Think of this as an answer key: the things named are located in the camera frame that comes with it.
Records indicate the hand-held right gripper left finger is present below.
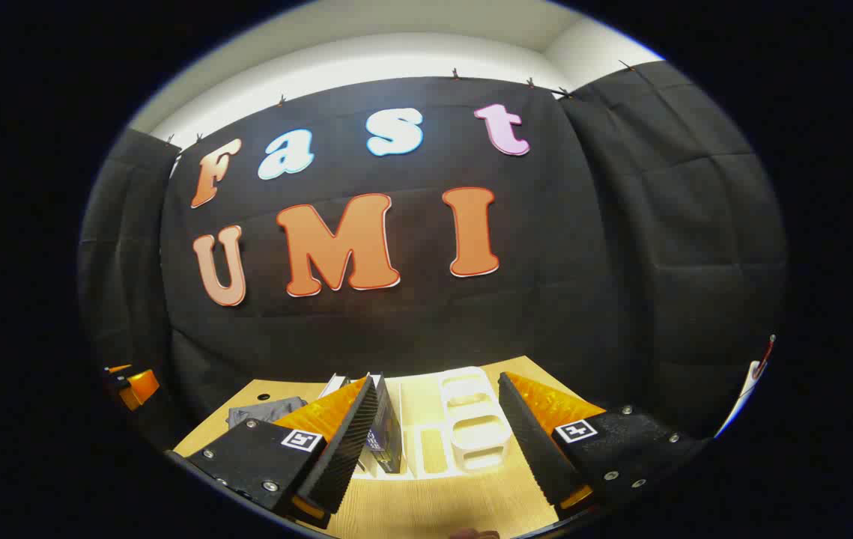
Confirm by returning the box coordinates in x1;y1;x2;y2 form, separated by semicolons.
185;373;382;531

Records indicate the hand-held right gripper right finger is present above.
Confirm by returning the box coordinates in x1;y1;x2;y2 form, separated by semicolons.
497;372;708;521

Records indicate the white bookshelf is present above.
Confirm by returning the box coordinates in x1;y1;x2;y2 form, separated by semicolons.
355;365;513;480

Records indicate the grey schoolbag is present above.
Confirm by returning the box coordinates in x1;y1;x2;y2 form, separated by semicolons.
228;397;307;429

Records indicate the black backdrop cloth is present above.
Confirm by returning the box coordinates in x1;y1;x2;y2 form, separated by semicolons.
78;60;790;450

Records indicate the white and red object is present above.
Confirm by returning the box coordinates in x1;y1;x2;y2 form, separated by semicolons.
714;335;777;439

